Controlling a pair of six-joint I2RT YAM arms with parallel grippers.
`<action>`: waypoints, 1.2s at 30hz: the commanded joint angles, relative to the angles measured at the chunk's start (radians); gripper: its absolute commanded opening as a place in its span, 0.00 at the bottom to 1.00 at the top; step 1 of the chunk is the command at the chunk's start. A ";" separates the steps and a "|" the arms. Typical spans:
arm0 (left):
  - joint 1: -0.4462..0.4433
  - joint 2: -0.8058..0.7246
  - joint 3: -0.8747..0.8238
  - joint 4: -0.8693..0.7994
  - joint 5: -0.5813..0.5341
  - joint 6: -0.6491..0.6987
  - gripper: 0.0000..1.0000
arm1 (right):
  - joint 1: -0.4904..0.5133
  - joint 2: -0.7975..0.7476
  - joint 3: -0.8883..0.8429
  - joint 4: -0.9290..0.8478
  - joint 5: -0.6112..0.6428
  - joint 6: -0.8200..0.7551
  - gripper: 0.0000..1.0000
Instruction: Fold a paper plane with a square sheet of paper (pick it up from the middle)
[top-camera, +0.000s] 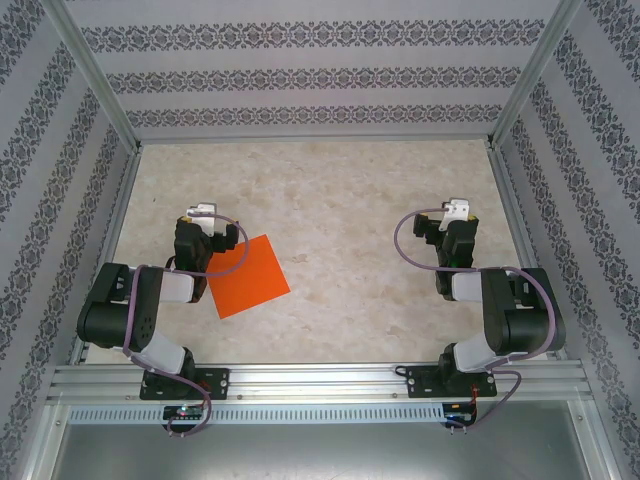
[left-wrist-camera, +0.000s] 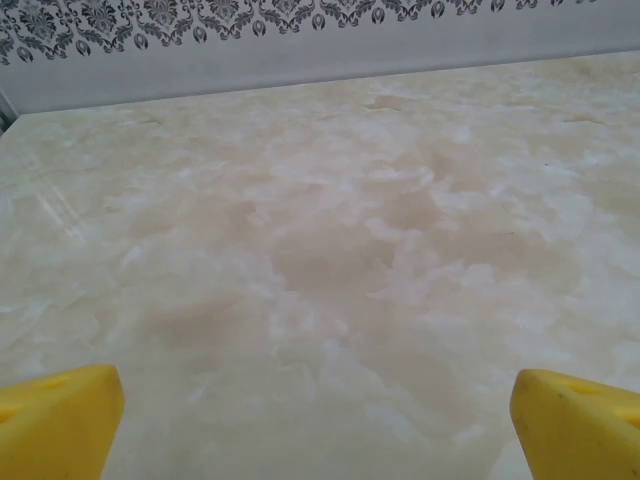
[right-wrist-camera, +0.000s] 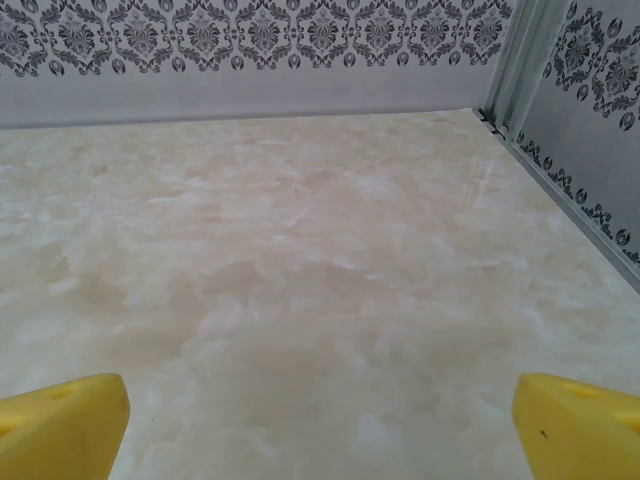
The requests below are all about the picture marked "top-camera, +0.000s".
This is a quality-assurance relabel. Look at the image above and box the aluminium table side rail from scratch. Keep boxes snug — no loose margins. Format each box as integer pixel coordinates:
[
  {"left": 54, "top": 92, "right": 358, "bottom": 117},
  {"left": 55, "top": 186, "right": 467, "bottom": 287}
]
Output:
[
  {"left": 487, "top": 139, "right": 570, "bottom": 362},
  {"left": 68, "top": 144, "right": 146, "bottom": 365}
]

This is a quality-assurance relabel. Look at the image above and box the grey metal sheet panel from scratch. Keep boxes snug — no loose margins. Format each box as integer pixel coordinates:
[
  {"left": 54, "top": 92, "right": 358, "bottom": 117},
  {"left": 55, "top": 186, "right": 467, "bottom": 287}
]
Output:
[{"left": 49, "top": 422, "right": 591, "bottom": 480}]

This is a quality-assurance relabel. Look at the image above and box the orange paper sheet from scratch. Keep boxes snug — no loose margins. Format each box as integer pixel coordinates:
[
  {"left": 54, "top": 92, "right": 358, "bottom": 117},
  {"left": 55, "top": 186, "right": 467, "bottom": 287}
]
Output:
[{"left": 205, "top": 233, "right": 292, "bottom": 320}]

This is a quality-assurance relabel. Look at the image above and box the aluminium frame post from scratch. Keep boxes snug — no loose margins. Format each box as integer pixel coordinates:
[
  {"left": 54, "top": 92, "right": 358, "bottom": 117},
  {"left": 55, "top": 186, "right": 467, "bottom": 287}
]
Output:
[
  {"left": 45, "top": 0, "right": 145, "bottom": 151},
  {"left": 485, "top": 0, "right": 586, "bottom": 151}
]

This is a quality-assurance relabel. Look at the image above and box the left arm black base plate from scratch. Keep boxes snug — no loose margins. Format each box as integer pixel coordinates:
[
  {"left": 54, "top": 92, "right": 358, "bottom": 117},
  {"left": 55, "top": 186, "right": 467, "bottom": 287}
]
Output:
[{"left": 139, "top": 368, "right": 231, "bottom": 401}]

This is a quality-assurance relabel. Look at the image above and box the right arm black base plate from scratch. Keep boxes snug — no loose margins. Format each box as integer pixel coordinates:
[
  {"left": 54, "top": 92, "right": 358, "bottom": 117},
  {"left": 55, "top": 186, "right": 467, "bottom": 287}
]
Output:
[{"left": 405, "top": 364, "right": 498, "bottom": 400}]

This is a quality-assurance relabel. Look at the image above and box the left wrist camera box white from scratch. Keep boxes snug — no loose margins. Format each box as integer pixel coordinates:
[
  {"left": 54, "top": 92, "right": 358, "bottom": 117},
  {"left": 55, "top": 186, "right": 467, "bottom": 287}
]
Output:
[{"left": 185, "top": 202, "right": 220, "bottom": 237}]

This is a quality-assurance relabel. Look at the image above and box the aluminium mounting rail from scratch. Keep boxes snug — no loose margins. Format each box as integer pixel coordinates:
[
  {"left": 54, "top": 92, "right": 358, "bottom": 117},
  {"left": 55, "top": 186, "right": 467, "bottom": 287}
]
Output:
[{"left": 47, "top": 363, "right": 594, "bottom": 402}]

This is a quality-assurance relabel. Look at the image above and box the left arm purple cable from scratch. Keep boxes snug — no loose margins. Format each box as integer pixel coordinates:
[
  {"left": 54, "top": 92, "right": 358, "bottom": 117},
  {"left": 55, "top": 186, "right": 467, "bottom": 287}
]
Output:
[{"left": 122, "top": 213, "right": 250, "bottom": 439}]

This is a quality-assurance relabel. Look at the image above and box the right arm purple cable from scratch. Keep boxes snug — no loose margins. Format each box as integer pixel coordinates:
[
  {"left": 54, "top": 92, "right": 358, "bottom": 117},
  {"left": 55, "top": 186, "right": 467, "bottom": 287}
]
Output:
[{"left": 394, "top": 208, "right": 558, "bottom": 434}]

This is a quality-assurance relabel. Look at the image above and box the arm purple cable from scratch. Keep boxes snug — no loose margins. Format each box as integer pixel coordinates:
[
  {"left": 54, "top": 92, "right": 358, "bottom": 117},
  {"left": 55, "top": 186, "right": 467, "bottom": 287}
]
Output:
[
  {"left": 394, "top": 208, "right": 558, "bottom": 434},
  {"left": 122, "top": 213, "right": 250, "bottom": 439}
]

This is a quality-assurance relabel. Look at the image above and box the slotted grey cable duct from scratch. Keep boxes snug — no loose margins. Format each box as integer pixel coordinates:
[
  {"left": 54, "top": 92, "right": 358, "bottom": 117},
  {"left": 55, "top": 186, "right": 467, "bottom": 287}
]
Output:
[{"left": 67, "top": 403, "right": 447, "bottom": 425}]

